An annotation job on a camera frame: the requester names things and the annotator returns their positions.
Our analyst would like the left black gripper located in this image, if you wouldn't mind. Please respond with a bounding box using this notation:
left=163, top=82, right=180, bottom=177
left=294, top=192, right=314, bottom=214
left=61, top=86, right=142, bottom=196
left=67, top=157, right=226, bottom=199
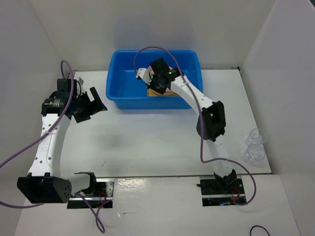
left=72, top=87, right=107, bottom=123

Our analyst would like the pink plastic plate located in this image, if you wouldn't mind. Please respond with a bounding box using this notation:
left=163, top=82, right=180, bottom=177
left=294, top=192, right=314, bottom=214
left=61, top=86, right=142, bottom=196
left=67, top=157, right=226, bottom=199
left=150, top=66, right=177, bottom=90

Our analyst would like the woven bamboo mat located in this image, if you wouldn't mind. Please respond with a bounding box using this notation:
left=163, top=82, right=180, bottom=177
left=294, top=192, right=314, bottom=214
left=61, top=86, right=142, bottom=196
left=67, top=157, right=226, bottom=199
left=147, top=89, right=178, bottom=97

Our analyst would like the clear plastic cup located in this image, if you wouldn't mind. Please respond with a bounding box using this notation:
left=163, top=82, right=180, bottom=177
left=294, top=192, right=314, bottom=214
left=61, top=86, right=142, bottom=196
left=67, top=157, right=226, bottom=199
left=245, top=128, right=268, bottom=147
left=242, top=144, right=266, bottom=165

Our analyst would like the orange plastic plate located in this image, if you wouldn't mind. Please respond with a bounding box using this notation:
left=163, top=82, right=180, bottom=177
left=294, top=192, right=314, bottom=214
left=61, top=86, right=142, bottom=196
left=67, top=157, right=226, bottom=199
left=148, top=89, right=163, bottom=96

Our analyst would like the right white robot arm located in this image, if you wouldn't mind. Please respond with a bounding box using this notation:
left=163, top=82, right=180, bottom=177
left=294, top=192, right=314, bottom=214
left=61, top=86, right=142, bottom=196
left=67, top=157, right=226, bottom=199
left=137, top=58, right=227, bottom=162

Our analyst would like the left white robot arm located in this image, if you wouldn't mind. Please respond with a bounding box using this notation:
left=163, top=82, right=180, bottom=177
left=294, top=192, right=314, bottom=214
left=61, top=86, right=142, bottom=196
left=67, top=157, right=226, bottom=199
left=17, top=78, right=107, bottom=204

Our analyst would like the blue plastic bin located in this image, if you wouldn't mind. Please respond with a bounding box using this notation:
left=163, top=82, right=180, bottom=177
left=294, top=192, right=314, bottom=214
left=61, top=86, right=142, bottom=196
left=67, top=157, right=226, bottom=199
left=106, top=50, right=203, bottom=110

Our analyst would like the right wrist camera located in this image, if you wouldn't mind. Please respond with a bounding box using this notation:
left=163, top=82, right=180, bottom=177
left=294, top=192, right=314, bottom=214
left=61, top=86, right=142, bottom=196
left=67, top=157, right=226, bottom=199
left=136, top=68, right=152, bottom=85

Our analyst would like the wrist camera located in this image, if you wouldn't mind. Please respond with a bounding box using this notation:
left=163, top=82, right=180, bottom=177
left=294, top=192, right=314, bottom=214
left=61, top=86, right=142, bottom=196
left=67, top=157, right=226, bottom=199
left=75, top=77, right=86, bottom=96
left=136, top=68, right=152, bottom=85

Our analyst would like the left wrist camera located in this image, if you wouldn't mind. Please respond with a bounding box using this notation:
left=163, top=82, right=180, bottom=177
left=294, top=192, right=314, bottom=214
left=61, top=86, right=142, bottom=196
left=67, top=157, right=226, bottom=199
left=75, top=77, right=86, bottom=96

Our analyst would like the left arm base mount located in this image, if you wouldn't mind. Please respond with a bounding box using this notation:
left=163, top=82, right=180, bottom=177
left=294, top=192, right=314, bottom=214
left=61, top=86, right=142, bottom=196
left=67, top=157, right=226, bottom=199
left=66, top=178, right=115, bottom=209

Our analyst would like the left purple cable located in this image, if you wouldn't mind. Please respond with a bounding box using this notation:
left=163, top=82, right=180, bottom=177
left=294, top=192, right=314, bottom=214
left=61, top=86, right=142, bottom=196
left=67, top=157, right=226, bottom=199
left=0, top=59, right=113, bottom=234

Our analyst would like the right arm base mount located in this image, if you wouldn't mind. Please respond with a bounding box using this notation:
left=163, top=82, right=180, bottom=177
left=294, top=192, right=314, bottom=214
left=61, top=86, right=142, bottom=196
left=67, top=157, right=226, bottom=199
left=196, top=177, right=247, bottom=207

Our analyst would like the black cable loop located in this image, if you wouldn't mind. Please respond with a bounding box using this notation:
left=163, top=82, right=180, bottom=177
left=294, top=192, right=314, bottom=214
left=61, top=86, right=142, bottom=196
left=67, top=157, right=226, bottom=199
left=250, top=225, right=271, bottom=236

